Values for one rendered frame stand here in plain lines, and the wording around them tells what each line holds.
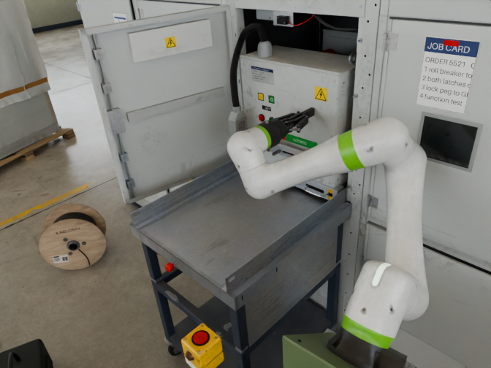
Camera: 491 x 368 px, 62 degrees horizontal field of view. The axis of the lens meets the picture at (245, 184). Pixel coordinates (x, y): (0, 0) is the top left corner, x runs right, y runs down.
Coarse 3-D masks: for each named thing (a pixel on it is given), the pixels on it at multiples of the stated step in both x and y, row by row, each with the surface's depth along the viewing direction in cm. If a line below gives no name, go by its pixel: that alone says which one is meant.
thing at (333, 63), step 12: (276, 48) 180; (288, 48) 179; (264, 60) 164; (276, 60) 164; (288, 60) 162; (300, 60) 161; (312, 60) 160; (324, 60) 159; (336, 60) 158; (348, 60) 156; (336, 72) 143; (348, 72) 146; (348, 84) 149; (348, 96) 151; (348, 108) 154; (348, 120) 157; (336, 132) 154; (336, 180) 166
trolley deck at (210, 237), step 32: (224, 192) 184; (288, 192) 180; (160, 224) 166; (192, 224) 165; (224, 224) 163; (256, 224) 162; (288, 224) 161; (320, 224) 159; (192, 256) 148; (224, 256) 147; (288, 256) 145; (256, 288) 137
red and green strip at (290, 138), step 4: (288, 136) 172; (292, 136) 170; (288, 140) 173; (292, 140) 171; (296, 140) 170; (300, 140) 168; (304, 140) 167; (308, 140) 165; (300, 144) 169; (304, 144) 168; (308, 144) 166; (312, 144) 165; (316, 144) 163
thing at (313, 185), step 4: (312, 180) 172; (300, 184) 177; (304, 184) 176; (308, 184) 174; (312, 184) 172; (316, 184) 171; (320, 184) 169; (308, 188) 175; (312, 188) 174; (316, 188) 172; (320, 188) 170; (332, 188) 166; (336, 188) 166; (340, 188) 166; (316, 192) 173; (320, 192) 171; (332, 192) 166; (336, 192) 165; (332, 196) 167
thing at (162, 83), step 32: (96, 32) 147; (128, 32) 155; (160, 32) 160; (192, 32) 167; (224, 32) 178; (96, 64) 154; (128, 64) 160; (160, 64) 168; (192, 64) 176; (224, 64) 184; (96, 96) 157; (128, 96) 165; (160, 96) 173; (192, 96) 180; (224, 96) 191; (128, 128) 171; (160, 128) 179; (192, 128) 188; (224, 128) 198; (128, 160) 174; (160, 160) 186; (192, 160) 195; (224, 160) 206; (128, 192) 183
